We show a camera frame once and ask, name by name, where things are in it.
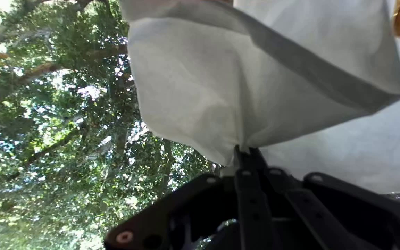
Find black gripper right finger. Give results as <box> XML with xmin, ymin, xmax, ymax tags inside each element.
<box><xmin>249</xmin><ymin>148</ymin><xmax>360</xmax><ymax>250</ymax></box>

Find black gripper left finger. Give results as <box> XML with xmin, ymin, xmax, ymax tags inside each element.
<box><xmin>233</xmin><ymin>147</ymin><xmax>279</xmax><ymax>250</ymax></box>

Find white tissue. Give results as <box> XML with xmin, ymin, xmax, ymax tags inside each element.
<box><xmin>118</xmin><ymin>0</ymin><xmax>400</xmax><ymax>193</ymax></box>

